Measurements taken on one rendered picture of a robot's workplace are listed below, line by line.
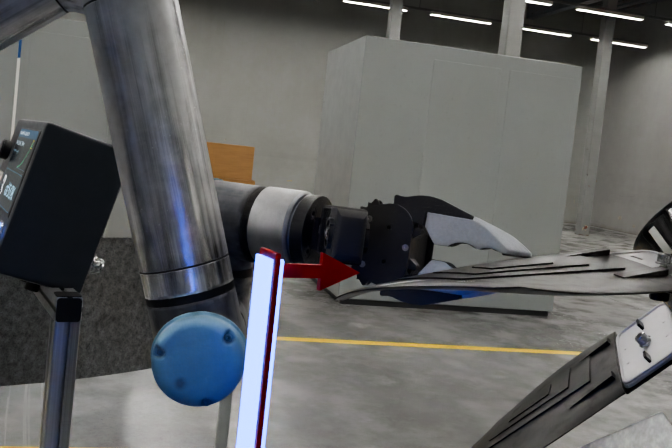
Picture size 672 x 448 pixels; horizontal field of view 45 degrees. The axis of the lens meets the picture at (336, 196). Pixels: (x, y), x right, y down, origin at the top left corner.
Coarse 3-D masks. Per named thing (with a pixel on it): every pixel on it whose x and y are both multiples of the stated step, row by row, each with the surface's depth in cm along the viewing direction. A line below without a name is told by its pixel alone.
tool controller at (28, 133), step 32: (32, 128) 104; (64, 128) 97; (32, 160) 96; (64, 160) 97; (96, 160) 99; (32, 192) 96; (64, 192) 98; (96, 192) 99; (32, 224) 96; (64, 224) 98; (96, 224) 100; (0, 256) 95; (32, 256) 97; (64, 256) 98; (96, 256) 108; (32, 288) 103
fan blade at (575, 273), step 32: (544, 256) 65; (576, 256) 65; (608, 256) 65; (384, 288) 54; (416, 288) 51; (448, 288) 48; (480, 288) 46; (512, 288) 45; (544, 288) 49; (576, 288) 52; (608, 288) 54; (640, 288) 56
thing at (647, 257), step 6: (612, 252) 68; (618, 252) 68; (624, 252) 69; (630, 252) 69; (636, 252) 69; (642, 252) 70; (648, 252) 70; (654, 252) 69; (630, 258) 67; (636, 258) 67; (642, 258) 68; (648, 258) 68; (654, 258) 68; (648, 264) 66; (654, 264) 66
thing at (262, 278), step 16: (256, 256) 49; (256, 272) 49; (256, 288) 49; (256, 304) 49; (256, 320) 48; (256, 336) 48; (256, 352) 48; (256, 368) 48; (256, 384) 48; (256, 400) 48; (240, 416) 50; (256, 416) 48; (240, 432) 49
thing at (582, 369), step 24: (576, 360) 82; (600, 360) 77; (552, 384) 81; (576, 384) 77; (600, 384) 73; (528, 408) 81; (552, 408) 77; (576, 408) 73; (600, 408) 71; (504, 432) 81; (528, 432) 76; (552, 432) 73
